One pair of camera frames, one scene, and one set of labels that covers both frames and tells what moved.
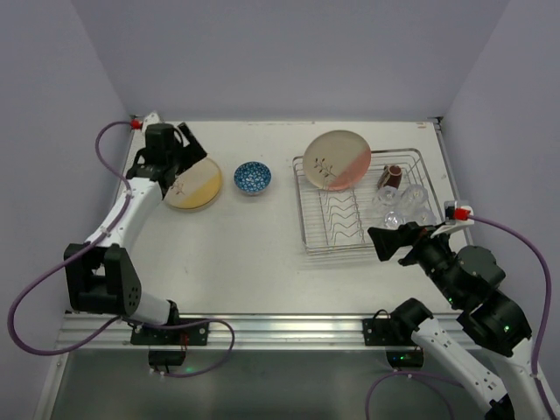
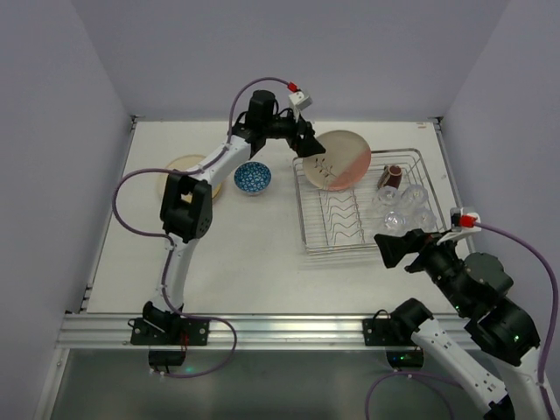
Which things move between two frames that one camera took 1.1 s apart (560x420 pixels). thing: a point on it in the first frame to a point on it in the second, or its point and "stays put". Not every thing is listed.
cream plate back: [337, 160] stays put
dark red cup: [394, 178] stays put
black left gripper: [185, 150] to [300, 136]
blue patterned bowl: [252, 178] stays put
